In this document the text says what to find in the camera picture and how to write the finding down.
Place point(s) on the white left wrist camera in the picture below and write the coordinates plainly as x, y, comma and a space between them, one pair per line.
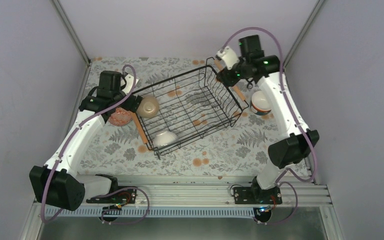
127, 83

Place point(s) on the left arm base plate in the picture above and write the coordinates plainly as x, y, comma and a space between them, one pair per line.
127, 196

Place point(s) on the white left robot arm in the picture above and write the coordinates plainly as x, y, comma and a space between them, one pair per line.
57, 183

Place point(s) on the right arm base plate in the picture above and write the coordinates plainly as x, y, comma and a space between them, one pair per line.
247, 195

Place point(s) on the orange bowl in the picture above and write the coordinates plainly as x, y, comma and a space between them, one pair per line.
259, 99

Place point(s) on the aluminium frame post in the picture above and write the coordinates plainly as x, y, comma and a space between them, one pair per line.
71, 30
308, 23

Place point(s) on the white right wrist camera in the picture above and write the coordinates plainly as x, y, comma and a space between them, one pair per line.
228, 56

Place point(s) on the teal and white bowl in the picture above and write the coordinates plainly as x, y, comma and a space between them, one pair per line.
258, 111

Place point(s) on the floral patterned table mat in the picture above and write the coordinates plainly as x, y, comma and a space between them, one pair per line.
241, 150

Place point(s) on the aluminium frame post left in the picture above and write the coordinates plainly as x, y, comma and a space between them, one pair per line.
71, 30

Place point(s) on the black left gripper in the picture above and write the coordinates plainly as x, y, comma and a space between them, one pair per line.
128, 106

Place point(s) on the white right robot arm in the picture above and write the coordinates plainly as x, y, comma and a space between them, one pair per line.
266, 72

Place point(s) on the beige bowl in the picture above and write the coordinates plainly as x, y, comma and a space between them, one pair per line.
149, 107

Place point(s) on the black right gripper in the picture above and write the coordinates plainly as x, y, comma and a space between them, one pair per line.
225, 79

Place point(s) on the aluminium frame post right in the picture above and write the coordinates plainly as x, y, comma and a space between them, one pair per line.
308, 23

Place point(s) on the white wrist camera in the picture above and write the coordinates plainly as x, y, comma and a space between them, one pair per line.
228, 56
127, 83

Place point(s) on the black wire dish rack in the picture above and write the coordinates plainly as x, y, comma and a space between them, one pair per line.
193, 105

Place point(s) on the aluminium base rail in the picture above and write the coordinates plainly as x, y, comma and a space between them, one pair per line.
196, 208

